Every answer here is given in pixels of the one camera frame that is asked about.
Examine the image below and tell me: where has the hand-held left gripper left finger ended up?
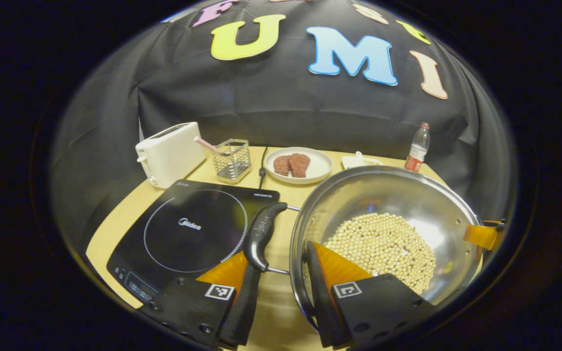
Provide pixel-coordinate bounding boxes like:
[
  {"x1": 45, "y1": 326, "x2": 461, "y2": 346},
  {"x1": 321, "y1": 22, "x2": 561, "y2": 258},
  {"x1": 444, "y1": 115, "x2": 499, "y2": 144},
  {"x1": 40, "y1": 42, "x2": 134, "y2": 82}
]
[{"x1": 139, "y1": 251, "x2": 263, "y2": 349}]

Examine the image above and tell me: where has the white divided dish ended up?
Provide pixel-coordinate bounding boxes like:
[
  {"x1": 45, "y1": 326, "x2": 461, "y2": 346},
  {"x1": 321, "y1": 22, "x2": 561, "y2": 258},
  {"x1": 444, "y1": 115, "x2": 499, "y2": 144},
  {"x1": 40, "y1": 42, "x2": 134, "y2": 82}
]
[{"x1": 342, "y1": 151, "x2": 384, "y2": 170}]

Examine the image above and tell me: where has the pile of soybeans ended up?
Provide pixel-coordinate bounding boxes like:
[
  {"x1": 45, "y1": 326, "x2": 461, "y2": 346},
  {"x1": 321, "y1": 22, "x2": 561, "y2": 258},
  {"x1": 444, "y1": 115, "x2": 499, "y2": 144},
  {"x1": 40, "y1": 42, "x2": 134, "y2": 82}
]
[{"x1": 324, "y1": 213, "x2": 437, "y2": 294}]

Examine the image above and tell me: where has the black power cable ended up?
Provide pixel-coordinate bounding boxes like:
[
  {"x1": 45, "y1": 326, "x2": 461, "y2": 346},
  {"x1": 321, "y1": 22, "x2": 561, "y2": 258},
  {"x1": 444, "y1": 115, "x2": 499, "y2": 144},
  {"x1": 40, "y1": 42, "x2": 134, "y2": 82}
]
[{"x1": 259, "y1": 146, "x2": 268, "y2": 190}]

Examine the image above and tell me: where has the pink handled utensil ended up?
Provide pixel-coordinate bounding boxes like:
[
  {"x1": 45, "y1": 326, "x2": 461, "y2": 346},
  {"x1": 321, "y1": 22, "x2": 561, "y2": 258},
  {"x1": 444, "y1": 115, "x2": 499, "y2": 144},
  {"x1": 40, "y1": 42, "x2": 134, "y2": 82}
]
[{"x1": 194, "y1": 136, "x2": 223, "y2": 156}]

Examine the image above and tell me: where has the black induction cooktop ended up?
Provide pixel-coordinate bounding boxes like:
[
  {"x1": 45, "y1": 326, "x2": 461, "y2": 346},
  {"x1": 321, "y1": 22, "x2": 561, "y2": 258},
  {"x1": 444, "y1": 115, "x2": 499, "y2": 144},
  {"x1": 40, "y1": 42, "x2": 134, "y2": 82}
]
[{"x1": 106, "y1": 179, "x2": 281, "y2": 305}]

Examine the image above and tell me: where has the white round plate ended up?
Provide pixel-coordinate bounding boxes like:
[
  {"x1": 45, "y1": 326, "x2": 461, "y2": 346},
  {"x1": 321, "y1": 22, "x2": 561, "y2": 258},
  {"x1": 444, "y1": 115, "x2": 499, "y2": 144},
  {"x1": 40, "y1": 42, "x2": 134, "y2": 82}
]
[{"x1": 264, "y1": 147, "x2": 334, "y2": 185}]

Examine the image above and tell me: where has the stainless steel pot black handle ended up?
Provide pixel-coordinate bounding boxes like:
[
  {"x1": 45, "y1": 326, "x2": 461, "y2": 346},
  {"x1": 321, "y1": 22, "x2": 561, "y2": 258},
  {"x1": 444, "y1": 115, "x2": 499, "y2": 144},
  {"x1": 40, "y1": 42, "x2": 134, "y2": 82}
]
[{"x1": 243, "y1": 166, "x2": 484, "y2": 332}]

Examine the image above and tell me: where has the white toaster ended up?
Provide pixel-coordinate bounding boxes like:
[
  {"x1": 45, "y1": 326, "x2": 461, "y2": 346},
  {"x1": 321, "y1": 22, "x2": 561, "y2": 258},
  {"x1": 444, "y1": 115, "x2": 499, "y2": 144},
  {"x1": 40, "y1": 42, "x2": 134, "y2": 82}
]
[{"x1": 135, "y1": 122, "x2": 207, "y2": 189}]

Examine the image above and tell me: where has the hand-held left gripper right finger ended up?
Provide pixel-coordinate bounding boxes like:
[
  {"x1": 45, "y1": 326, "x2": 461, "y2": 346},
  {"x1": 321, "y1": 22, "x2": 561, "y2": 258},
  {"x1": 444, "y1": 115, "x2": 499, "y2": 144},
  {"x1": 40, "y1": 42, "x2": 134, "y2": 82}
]
[{"x1": 304, "y1": 241, "x2": 436, "y2": 350}]

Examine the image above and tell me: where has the metal wire basket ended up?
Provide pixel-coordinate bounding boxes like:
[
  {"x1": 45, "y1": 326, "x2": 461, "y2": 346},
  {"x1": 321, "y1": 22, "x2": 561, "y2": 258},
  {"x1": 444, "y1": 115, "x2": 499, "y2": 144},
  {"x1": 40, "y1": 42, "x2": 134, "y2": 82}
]
[{"x1": 211, "y1": 139, "x2": 252, "y2": 183}]

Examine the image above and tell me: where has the plastic bottle red label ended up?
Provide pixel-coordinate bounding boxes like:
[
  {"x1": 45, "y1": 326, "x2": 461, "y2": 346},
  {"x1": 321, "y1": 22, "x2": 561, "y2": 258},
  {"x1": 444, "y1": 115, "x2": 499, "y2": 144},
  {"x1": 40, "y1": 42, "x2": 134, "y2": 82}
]
[{"x1": 404, "y1": 122, "x2": 430, "y2": 172}]

